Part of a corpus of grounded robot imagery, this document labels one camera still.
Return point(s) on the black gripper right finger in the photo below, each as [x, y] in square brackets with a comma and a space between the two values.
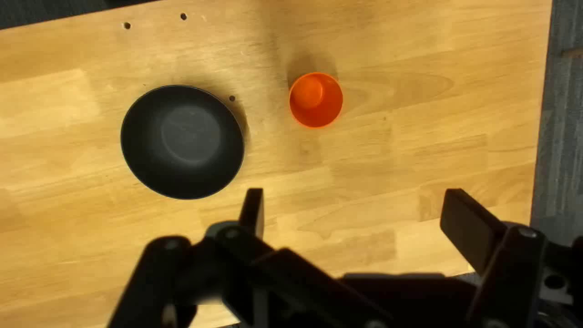
[470, 227]

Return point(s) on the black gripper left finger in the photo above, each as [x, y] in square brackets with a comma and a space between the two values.
[252, 213]

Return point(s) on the orange plastic cup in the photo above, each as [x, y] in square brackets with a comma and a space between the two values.
[315, 98]

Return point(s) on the black bowl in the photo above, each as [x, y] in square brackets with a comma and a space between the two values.
[182, 142]

